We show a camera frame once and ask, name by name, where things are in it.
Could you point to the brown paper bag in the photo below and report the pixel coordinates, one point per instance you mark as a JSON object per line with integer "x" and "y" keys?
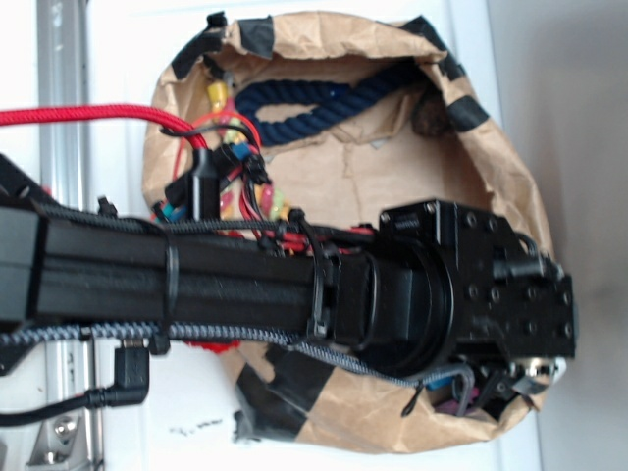
{"x": 433, "y": 139}

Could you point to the aluminium extrusion rail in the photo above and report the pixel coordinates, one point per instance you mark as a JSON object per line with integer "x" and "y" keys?
{"x": 72, "y": 440}

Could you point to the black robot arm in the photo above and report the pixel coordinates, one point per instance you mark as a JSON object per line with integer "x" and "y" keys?
{"x": 66, "y": 275}

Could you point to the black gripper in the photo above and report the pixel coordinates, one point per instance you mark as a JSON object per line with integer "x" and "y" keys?
{"x": 459, "y": 284}

